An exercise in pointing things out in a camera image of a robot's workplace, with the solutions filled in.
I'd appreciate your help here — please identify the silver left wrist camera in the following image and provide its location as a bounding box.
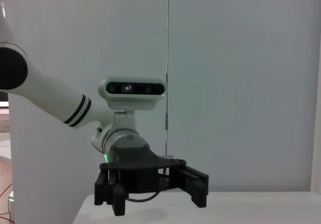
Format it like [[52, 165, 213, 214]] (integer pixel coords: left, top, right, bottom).
[[97, 76, 168, 132]]

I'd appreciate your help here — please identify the thin metal partition strip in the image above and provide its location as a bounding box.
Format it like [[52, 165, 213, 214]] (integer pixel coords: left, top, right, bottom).
[[164, 0, 169, 159]]

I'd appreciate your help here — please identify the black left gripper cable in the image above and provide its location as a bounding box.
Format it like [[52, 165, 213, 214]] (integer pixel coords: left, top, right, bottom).
[[126, 167, 168, 203]]

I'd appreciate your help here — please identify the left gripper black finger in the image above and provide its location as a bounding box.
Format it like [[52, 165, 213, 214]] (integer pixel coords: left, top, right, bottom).
[[168, 164, 210, 208], [94, 168, 126, 216]]

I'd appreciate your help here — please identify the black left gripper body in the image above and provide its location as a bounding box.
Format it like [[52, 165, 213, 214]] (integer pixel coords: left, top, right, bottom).
[[99, 145, 188, 194]]

